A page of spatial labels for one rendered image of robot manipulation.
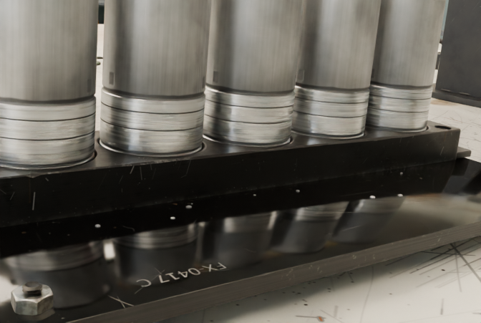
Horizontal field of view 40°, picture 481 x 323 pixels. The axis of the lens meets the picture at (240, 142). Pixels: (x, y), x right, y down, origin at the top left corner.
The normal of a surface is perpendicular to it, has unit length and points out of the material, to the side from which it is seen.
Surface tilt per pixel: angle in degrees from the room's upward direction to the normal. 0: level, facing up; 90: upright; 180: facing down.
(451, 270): 0
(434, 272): 0
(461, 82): 90
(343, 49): 90
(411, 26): 90
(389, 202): 0
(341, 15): 90
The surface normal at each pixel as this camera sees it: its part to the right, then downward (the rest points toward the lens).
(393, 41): -0.37, 0.19
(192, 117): 0.80, 0.21
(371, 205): 0.08, -0.97
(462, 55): -0.73, 0.11
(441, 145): 0.58, 0.25
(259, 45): 0.14, 0.25
